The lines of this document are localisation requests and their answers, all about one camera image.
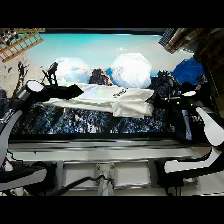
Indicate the white garment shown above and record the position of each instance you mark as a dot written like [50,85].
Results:
[113,98]

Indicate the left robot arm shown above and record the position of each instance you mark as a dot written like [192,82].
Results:
[20,96]

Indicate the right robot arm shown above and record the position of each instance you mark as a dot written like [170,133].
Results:
[206,123]

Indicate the blue garment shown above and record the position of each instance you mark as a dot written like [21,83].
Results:
[188,70]

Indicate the silver frame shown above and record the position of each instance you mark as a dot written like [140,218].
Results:
[100,151]

